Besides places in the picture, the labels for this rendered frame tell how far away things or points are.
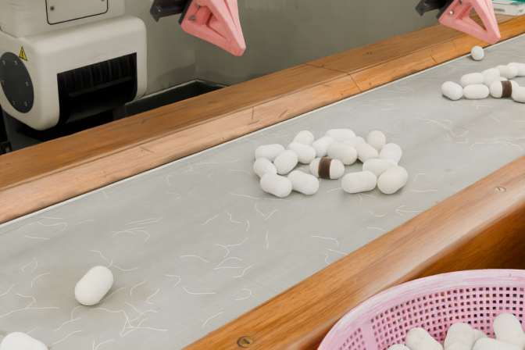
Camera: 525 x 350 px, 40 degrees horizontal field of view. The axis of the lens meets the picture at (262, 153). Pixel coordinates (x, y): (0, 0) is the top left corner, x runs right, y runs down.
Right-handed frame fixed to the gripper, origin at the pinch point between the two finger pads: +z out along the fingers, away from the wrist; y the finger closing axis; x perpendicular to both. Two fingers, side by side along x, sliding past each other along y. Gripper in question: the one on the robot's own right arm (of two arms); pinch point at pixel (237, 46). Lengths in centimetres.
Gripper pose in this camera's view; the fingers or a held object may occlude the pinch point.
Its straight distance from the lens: 80.3
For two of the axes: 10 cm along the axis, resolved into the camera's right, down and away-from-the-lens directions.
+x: -4.1, 5.5, 7.3
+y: 7.3, -2.8, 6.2
